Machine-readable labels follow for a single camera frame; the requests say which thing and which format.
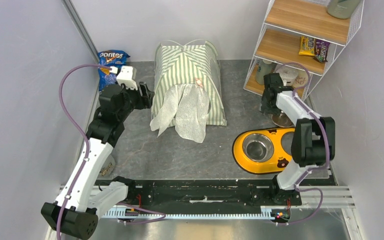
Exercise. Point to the aluminium rail frame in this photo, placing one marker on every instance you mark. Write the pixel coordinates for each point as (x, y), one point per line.
(314, 199)

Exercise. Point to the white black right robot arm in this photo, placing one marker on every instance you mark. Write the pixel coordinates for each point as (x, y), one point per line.
(313, 142)

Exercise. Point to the white wire wooden shelf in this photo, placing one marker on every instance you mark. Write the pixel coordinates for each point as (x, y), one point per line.
(284, 23)

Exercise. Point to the yellow pet bowl holder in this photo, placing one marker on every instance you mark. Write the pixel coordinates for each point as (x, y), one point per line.
(279, 160)

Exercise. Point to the green bottle top shelf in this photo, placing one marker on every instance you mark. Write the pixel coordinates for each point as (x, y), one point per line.
(342, 9)

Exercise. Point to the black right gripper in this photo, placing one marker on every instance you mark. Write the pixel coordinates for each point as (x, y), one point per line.
(264, 107)

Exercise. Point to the cream printed cup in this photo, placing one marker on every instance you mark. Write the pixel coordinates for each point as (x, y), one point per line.
(302, 79)

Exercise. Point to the dark purple candy bag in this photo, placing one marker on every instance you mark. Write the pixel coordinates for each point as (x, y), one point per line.
(321, 49)

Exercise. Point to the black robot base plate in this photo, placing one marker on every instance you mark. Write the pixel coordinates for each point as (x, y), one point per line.
(255, 192)

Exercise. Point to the thin white tent pole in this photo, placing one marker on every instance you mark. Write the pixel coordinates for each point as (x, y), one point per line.
(185, 43)

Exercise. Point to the steel bowl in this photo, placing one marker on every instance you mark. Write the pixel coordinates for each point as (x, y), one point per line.
(282, 120)
(258, 147)

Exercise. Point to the steel bowl front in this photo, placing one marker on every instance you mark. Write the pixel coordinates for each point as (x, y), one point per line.
(258, 147)

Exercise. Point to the green striped pet tent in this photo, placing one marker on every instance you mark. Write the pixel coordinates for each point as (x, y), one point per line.
(187, 89)

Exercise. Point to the white toilet paper roll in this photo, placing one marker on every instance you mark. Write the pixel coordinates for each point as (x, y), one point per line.
(288, 74)

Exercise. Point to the green bottle shelf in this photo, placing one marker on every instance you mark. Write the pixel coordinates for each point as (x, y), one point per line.
(342, 9)
(264, 67)

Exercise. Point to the green bottle lower shelf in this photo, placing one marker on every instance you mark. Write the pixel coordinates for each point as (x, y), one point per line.
(264, 67)

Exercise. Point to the yellow candy bag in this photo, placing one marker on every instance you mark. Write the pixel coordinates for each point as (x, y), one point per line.
(307, 46)

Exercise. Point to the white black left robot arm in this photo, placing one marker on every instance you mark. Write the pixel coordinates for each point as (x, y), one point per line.
(92, 149)

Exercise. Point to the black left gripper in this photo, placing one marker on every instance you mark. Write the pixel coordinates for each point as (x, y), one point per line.
(145, 101)

